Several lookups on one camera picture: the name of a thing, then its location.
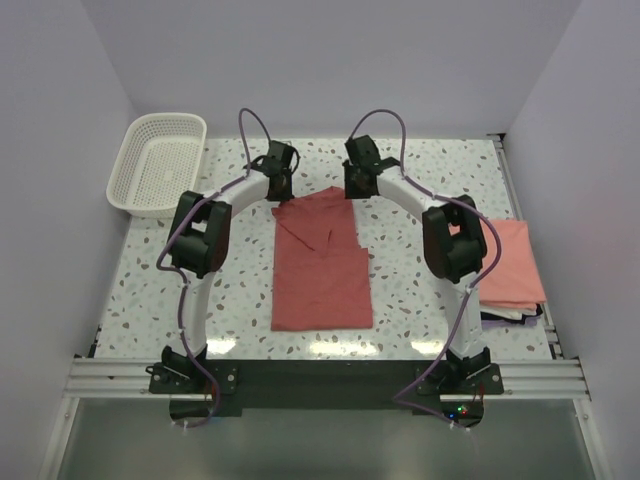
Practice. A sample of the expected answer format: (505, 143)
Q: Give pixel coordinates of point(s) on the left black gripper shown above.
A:
(279, 189)

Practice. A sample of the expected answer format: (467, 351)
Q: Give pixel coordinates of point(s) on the white plastic basket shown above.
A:
(159, 159)

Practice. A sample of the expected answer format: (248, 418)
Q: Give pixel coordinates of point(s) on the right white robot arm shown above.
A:
(454, 248)

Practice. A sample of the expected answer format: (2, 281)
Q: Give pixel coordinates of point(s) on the aluminium frame rail right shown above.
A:
(561, 380)

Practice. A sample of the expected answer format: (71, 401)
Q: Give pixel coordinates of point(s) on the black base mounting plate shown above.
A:
(324, 385)

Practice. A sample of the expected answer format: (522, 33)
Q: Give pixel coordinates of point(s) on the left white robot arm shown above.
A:
(197, 247)

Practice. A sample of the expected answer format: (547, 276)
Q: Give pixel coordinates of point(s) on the red t shirt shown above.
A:
(320, 271)

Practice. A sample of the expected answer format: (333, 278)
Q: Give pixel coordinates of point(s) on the folded salmon t shirt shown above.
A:
(515, 281)

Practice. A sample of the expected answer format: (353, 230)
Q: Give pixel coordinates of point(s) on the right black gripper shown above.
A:
(356, 187)

